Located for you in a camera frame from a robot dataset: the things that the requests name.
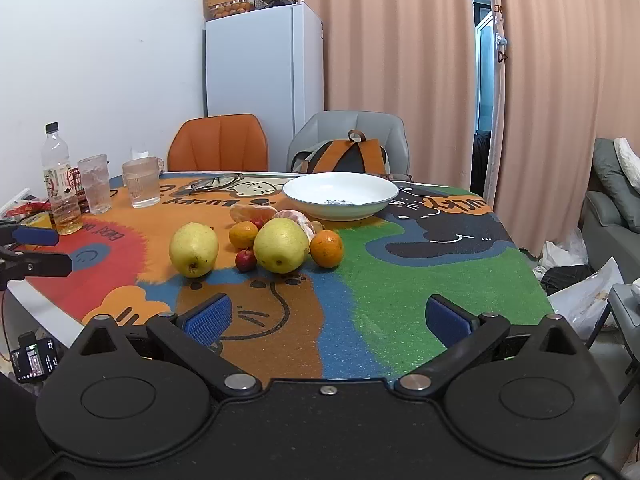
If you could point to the white ceramic bowl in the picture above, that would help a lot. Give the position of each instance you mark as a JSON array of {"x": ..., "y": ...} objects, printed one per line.
[{"x": 340, "y": 196}]

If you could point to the right pink curtain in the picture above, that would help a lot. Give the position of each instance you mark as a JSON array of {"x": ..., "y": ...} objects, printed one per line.
[{"x": 572, "y": 76}]

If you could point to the colourful cartoon table mat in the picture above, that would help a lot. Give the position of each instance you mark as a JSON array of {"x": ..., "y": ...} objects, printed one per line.
[{"x": 365, "y": 318}]

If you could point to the orange black backpack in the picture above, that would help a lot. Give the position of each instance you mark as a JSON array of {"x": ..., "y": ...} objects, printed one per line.
[{"x": 355, "y": 153}]

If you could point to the white plastic bag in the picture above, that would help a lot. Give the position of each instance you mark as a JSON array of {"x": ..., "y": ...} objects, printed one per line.
[{"x": 583, "y": 303}]

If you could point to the right orange mandarin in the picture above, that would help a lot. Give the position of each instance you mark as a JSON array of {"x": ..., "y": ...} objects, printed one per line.
[{"x": 327, "y": 249}]

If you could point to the grey sofa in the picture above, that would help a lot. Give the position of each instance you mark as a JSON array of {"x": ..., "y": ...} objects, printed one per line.
[{"x": 610, "y": 213}]

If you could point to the peeled mandarin half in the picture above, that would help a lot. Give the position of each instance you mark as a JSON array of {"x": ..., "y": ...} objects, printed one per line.
[{"x": 249, "y": 212}]

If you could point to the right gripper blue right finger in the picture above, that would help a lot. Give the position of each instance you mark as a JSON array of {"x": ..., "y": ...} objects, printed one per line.
[{"x": 470, "y": 340}]

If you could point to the red cherry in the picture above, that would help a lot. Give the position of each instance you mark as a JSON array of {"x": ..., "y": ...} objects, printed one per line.
[
  {"x": 245, "y": 260},
  {"x": 259, "y": 223}
]

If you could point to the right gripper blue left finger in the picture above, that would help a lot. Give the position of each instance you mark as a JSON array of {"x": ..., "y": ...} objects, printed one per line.
[{"x": 188, "y": 338}]

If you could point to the grey chair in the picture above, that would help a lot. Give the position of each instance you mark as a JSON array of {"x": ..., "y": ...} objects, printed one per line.
[{"x": 353, "y": 125}]

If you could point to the clear glass mug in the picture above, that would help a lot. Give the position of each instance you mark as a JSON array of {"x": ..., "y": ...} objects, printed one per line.
[{"x": 142, "y": 179}]

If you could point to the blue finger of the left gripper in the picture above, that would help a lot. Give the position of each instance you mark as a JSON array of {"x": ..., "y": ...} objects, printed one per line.
[
  {"x": 47, "y": 264},
  {"x": 28, "y": 235}
]

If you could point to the orange chair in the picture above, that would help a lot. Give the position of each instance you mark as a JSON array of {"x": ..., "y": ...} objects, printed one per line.
[{"x": 219, "y": 143}]

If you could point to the front red cherry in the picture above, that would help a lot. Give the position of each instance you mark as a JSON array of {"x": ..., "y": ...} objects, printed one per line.
[{"x": 245, "y": 260}]

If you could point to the yellow pear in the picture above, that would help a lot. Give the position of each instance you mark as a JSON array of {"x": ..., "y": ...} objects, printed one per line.
[
  {"x": 193, "y": 250},
  {"x": 281, "y": 246}
]

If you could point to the red snack packet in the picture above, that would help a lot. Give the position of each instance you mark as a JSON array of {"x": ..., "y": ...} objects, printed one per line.
[{"x": 22, "y": 206}]

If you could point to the phone on stand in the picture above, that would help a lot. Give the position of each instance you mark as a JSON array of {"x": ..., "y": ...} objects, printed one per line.
[{"x": 35, "y": 359}]

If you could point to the small orange mandarin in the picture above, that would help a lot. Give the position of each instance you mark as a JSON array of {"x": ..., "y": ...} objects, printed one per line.
[{"x": 242, "y": 235}]

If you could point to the plastic drink bottle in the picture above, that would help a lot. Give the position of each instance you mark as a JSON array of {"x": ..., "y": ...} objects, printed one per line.
[{"x": 59, "y": 181}]

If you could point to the clear ribbed glass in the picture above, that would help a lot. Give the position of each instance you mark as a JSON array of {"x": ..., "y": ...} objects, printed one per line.
[{"x": 96, "y": 183}]

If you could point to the left pink curtain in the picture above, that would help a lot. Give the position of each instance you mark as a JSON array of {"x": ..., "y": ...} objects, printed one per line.
[{"x": 413, "y": 59}]

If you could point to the back red cherry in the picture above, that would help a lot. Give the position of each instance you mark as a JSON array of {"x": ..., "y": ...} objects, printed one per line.
[{"x": 259, "y": 223}]

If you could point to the white refrigerator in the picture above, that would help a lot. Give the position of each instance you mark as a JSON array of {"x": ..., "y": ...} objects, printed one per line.
[{"x": 267, "y": 63}]

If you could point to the black rimmed eyeglasses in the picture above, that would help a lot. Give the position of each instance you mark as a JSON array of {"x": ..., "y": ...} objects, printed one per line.
[{"x": 216, "y": 182}]

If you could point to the peeled mandarin segments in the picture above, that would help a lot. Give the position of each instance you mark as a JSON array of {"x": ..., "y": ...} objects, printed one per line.
[{"x": 310, "y": 228}]

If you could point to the pink curtain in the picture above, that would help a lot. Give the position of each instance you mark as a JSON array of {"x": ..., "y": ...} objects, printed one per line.
[
  {"x": 572, "y": 76},
  {"x": 413, "y": 59}
]

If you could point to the white pillow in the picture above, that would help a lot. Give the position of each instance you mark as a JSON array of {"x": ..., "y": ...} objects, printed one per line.
[{"x": 629, "y": 162}]

